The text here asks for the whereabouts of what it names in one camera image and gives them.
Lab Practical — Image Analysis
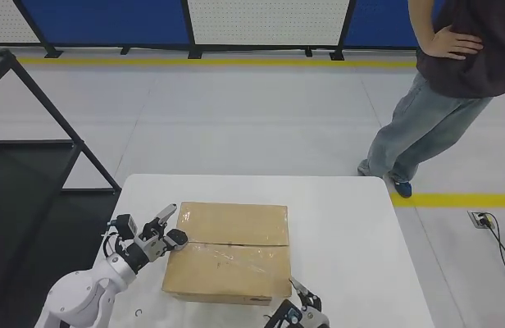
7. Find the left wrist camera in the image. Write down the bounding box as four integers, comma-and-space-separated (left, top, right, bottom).
106, 212, 139, 248

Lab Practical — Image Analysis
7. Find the black metal frame rack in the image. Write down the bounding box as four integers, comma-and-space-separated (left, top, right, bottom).
0, 48, 123, 196

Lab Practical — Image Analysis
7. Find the blue partition panel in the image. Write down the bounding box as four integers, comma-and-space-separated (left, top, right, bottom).
343, 0, 447, 49
20, 0, 191, 47

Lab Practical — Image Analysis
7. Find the large brown taped carton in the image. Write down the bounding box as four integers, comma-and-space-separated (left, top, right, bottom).
161, 200, 293, 307

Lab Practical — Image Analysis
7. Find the power strip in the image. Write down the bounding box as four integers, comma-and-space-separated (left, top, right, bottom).
466, 210, 494, 230

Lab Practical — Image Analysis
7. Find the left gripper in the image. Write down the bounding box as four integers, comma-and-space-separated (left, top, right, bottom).
106, 203, 189, 285

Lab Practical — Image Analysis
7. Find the black cable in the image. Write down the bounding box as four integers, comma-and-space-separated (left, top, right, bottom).
480, 212, 505, 284

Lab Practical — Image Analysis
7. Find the white perforated partition panel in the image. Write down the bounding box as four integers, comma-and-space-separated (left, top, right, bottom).
0, 0, 41, 45
186, 0, 352, 47

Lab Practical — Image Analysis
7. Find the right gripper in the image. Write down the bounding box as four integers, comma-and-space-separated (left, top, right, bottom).
289, 277, 331, 328

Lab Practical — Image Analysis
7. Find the person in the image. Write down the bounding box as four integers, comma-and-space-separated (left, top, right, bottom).
357, 0, 505, 200

